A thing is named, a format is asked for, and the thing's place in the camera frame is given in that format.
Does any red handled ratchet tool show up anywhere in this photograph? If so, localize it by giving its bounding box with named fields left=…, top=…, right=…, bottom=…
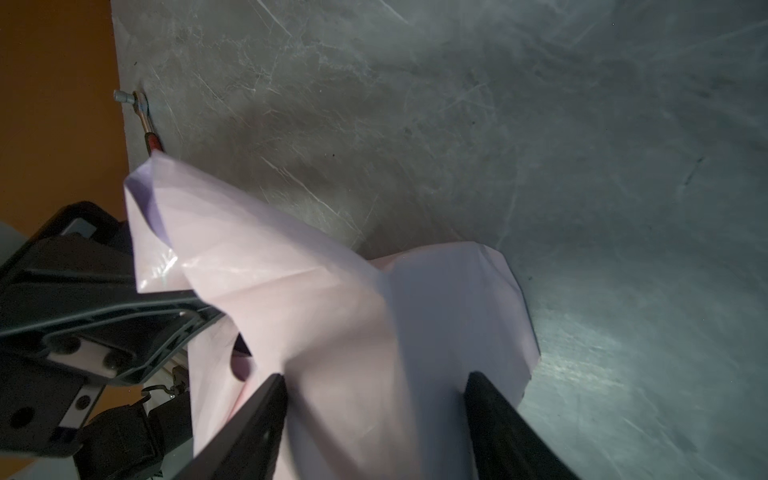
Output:
left=113, top=90, right=164, bottom=155

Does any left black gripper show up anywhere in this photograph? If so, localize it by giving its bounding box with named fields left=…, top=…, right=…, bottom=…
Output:
left=1, top=201, right=223, bottom=479

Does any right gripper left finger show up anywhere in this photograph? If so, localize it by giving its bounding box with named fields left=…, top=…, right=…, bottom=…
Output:
left=176, top=374, right=288, bottom=480

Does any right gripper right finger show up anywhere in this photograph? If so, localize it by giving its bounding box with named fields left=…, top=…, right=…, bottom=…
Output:
left=463, top=371, right=578, bottom=480

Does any pink wrapping paper sheet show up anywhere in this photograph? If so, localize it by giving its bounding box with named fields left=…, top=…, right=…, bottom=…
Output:
left=124, top=154, right=540, bottom=479

